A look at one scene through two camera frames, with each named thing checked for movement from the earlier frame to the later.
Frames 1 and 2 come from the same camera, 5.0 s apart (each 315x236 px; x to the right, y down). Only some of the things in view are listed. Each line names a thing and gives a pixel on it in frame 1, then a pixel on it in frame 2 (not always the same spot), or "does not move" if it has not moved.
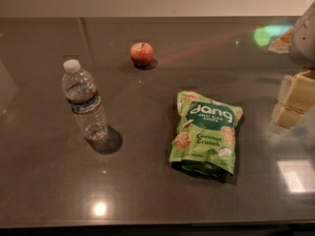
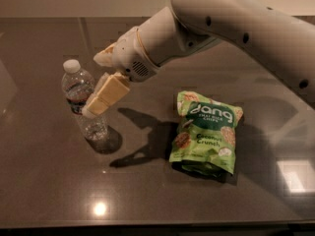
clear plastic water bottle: [82, 91] does not move
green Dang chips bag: [205, 136] does not move
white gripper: [304, 41] to [130, 57]
